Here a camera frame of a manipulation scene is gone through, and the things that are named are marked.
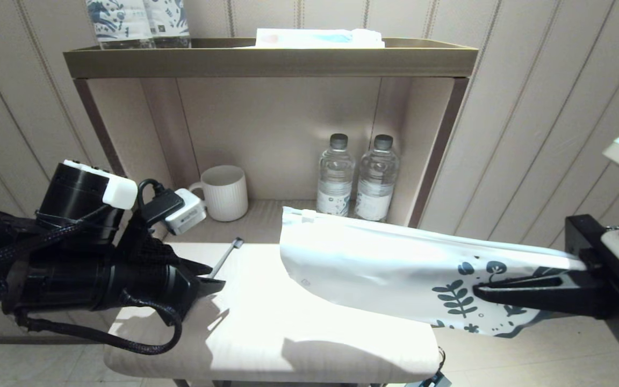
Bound grey toothbrush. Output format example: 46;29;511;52
207;238;244;279

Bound white floral zip pouch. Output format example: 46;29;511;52
279;207;589;338

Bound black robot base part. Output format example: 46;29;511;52
406;348;452;387

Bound white ribbed mug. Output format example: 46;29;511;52
189;165;249;222

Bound clear plastic water bottle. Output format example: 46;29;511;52
316;133;354;217
355;134;400;222

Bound beige wooden shelf cabinet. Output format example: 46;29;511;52
62;37;479;387

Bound white blue patterned pouch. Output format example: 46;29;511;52
85;0;155;50
143;0;192;49

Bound white blue tissue pack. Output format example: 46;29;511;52
237;28;386;49

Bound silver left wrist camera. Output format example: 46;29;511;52
139;185;207;236

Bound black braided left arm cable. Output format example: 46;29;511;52
0;204;184;355

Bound black left camera cable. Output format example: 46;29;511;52
136;178;168;210

